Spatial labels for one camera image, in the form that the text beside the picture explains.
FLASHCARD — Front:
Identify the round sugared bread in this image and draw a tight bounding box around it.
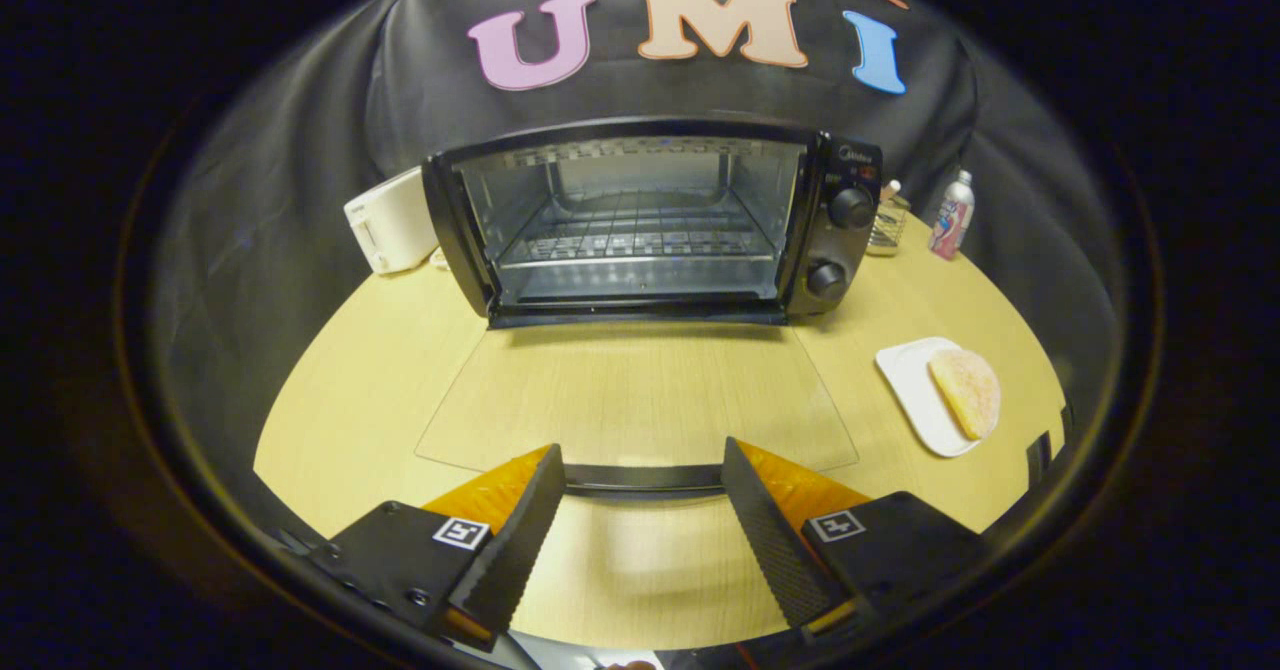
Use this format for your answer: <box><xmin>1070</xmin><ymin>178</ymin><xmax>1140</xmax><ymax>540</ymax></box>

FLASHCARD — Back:
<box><xmin>928</xmin><ymin>348</ymin><xmax>1002</xmax><ymax>441</ymax></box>

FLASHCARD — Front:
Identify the white bread toaster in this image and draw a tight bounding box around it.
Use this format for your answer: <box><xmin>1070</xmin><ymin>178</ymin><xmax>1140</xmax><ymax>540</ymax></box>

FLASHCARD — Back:
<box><xmin>343</xmin><ymin>165</ymin><xmax>441</xmax><ymax>276</ymax></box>

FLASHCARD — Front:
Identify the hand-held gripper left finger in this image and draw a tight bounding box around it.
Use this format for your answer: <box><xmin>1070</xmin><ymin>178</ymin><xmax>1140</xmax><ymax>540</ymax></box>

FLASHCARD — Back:
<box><xmin>290</xmin><ymin>442</ymin><xmax>568</xmax><ymax>653</ymax></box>

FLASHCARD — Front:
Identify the clear glass container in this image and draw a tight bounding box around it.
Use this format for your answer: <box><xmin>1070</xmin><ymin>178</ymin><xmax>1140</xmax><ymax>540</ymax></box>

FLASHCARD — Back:
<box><xmin>866</xmin><ymin>181</ymin><xmax>912</xmax><ymax>257</ymax></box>

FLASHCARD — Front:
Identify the spray bottle with pink label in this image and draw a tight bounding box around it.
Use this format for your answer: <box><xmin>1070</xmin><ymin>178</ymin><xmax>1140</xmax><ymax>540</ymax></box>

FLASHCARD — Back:
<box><xmin>928</xmin><ymin>170</ymin><xmax>976</xmax><ymax>261</ymax></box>

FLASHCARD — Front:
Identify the white rectangular plate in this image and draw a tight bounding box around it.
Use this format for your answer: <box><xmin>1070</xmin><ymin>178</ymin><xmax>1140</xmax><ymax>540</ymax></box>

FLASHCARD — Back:
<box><xmin>875</xmin><ymin>336</ymin><xmax>1001</xmax><ymax>459</ymax></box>

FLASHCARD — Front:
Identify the black toaster oven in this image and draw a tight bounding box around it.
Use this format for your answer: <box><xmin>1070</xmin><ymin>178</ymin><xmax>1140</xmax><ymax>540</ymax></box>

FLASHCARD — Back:
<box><xmin>415</xmin><ymin>115</ymin><xmax>886</xmax><ymax>499</ymax></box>

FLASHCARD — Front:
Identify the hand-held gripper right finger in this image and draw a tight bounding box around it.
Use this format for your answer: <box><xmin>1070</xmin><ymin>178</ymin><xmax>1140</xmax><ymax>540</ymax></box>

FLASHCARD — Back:
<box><xmin>720</xmin><ymin>436</ymin><xmax>991</xmax><ymax>646</ymax></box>

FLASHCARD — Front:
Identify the metal oven wire rack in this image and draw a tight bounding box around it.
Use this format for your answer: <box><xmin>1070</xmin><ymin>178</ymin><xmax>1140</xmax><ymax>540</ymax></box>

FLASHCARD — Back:
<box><xmin>498</xmin><ymin>188</ymin><xmax>781</xmax><ymax>263</ymax></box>

